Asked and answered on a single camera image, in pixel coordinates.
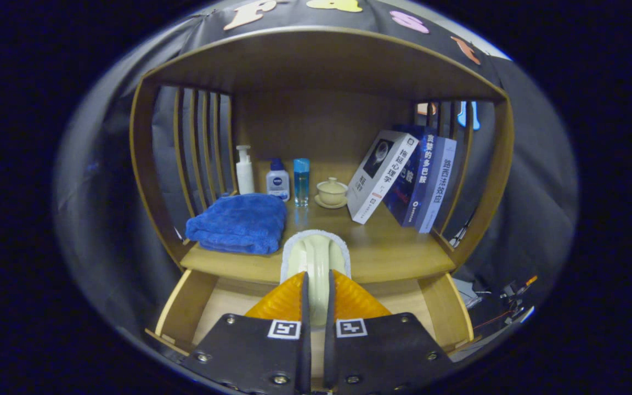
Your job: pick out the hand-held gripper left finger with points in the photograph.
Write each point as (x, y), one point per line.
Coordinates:
(288, 362)

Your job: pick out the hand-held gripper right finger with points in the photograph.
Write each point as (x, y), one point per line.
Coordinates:
(343, 362)

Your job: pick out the wooden drawer with black knob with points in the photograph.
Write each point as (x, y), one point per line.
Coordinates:
(228, 304)

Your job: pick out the cream scrubber with white pad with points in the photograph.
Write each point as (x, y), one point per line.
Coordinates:
(316, 258)

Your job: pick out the wooden countertop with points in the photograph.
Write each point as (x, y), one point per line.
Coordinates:
(393, 247)

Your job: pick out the folded blue towel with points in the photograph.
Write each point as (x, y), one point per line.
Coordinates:
(239, 225)

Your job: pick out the cream lidded teacup with saucer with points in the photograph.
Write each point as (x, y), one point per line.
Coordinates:
(331, 192)

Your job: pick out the black light stand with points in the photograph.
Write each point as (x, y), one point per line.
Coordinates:
(461, 234)

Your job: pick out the clear blue bottle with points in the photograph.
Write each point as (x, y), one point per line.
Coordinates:
(302, 186)

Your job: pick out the white bottle with blue cap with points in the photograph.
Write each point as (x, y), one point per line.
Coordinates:
(278, 184)

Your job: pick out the black device with orange clip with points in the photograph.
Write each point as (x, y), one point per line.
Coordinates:
(513, 293)

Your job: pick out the dark blue book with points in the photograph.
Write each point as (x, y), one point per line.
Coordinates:
(412, 186)

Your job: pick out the white book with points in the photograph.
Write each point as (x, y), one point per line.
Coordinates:
(376, 175)

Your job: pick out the white pump bottle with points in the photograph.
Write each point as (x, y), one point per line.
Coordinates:
(245, 175)

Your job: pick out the pale lilac book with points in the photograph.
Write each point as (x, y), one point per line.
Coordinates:
(439, 181)

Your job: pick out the black backdrop cloth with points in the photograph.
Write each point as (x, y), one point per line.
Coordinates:
(530, 181)

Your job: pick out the wooden cabinet with shelf frame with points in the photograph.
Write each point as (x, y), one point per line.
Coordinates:
(316, 60)

